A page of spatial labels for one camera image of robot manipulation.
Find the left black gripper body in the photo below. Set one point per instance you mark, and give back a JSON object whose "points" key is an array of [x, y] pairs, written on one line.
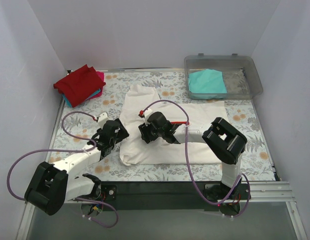
{"points": [[120, 130]]}

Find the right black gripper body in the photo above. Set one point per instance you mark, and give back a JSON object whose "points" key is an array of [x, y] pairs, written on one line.
{"points": [[145, 133]]}

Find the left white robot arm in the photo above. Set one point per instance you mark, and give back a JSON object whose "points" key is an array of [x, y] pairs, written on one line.
{"points": [[53, 184]]}

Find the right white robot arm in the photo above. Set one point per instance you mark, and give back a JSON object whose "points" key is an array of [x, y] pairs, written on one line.
{"points": [[224, 140]]}

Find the floral patterned table mat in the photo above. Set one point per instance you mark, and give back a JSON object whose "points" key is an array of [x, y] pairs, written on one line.
{"points": [[76, 126]]}

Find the folded red t-shirt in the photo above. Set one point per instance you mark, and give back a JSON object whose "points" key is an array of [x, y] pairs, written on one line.
{"points": [[73, 87]]}

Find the folded pink t-shirt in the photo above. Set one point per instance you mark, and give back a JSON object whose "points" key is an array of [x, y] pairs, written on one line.
{"points": [[95, 84]]}

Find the teal t-shirt in bin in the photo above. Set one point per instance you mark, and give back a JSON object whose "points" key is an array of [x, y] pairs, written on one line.
{"points": [[207, 81]]}

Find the clear plastic bin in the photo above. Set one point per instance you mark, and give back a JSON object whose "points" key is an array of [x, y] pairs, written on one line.
{"points": [[239, 72]]}

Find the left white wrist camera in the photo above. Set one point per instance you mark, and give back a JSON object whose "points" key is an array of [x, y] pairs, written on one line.
{"points": [[101, 119]]}

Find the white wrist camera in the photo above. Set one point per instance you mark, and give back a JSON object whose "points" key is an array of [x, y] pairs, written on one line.
{"points": [[145, 114], [101, 119]]}

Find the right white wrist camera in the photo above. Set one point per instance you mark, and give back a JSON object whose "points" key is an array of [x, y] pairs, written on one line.
{"points": [[145, 114]]}

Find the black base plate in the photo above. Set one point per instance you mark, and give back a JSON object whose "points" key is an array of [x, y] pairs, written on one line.
{"points": [[170, 195]]}

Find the aluminium frame rail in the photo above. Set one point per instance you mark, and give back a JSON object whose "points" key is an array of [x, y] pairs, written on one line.
{"points": [[271, 214]]}

